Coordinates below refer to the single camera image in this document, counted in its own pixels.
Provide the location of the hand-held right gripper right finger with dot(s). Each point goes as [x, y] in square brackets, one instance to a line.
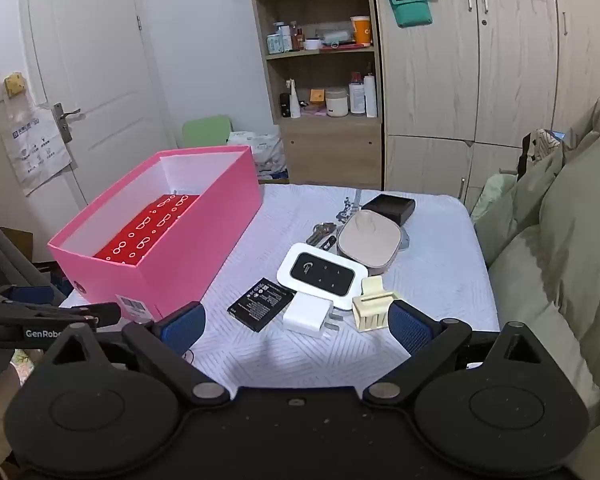
[407, 327]

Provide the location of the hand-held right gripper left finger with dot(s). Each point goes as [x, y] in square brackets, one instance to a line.
[182, 327]

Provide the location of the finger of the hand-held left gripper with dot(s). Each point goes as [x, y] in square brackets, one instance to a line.
[30, 294]
[10, 335]

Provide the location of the beige phone stand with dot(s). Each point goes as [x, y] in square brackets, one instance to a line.
[372, 310]

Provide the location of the pink cardboard box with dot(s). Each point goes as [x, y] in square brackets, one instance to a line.
[180, 270]

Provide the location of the black battery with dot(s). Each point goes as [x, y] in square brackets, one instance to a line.
[260, 305]

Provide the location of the pink rounded case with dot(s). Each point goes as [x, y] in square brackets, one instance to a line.
[367, 245]

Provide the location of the white mobile router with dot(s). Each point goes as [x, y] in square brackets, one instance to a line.
[322, 275]

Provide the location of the white charger plug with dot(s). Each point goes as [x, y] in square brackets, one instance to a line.
[305, 315]

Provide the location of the person's left forearm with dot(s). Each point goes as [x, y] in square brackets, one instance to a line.
[0, 395]

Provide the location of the plain cardboard box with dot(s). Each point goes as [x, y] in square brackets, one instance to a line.
[20, 242]

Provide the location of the red patterned paper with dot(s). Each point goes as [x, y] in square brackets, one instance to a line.
[150, 230]

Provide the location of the black key fob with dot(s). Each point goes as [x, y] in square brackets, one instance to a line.
[329, 243]

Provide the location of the black small box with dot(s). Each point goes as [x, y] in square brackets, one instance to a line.
[387, 207]

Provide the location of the bunch of keys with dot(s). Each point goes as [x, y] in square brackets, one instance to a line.
[320, 232]

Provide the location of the white plastic bag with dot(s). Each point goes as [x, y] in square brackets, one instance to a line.
[35, 152]

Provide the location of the green quilt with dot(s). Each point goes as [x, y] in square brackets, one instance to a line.
[555, 260]

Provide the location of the wooden shelf unit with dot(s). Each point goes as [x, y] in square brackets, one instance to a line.
[330, 155]

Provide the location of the tissue pack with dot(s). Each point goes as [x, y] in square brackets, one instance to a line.
[260, 152]

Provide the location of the green folding table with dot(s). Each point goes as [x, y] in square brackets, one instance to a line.
[207, 132]

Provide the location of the yellow cheese-shaped hook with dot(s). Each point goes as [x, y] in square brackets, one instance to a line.
[15, 85]

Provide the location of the geometric patterned bag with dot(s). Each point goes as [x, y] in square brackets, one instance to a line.
[542, 147]

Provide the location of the white cylinder bottle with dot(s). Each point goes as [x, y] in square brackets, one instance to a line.
[370, 97]

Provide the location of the white can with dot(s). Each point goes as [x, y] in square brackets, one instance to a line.
[356, 97]

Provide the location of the white jar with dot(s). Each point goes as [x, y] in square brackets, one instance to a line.
[337, 102]

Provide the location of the pink flat box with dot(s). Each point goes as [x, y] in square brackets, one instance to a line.
[314, 110]

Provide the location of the white door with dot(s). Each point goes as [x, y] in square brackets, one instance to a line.
[100, 60]

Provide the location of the black bottle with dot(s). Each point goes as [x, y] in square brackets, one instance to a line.
[284, 105]

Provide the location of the orange small box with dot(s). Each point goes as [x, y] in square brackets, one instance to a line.
[317, 96]

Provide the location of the white tube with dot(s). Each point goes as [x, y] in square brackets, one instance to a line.
[294, 102]

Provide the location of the light wooden wardrobe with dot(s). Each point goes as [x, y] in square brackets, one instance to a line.
[505, 85]

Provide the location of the blue white box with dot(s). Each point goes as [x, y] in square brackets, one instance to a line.
[279, 42]

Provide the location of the orange cup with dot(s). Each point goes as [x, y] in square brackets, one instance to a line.
[361, 30]

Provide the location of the clear toiletry bag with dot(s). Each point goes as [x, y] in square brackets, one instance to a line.
[335, 35]

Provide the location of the brown bottle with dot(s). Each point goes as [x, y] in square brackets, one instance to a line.
[298, 39]

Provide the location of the teal pouch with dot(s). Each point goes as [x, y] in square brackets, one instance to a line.
[410, 7]

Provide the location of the dark grey rack frame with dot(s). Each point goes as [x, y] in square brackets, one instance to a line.
[10, 260]

